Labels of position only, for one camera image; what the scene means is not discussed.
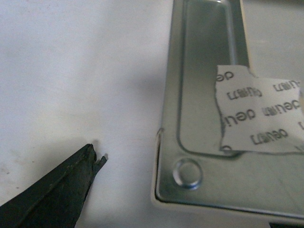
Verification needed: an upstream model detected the white Toshiba toaster oven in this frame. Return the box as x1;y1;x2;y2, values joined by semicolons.
150;0;304;226

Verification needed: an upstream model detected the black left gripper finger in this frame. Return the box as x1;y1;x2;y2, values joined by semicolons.
0;144;108;228

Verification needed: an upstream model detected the white printed deli tape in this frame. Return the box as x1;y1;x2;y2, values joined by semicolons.
215;65;304;154

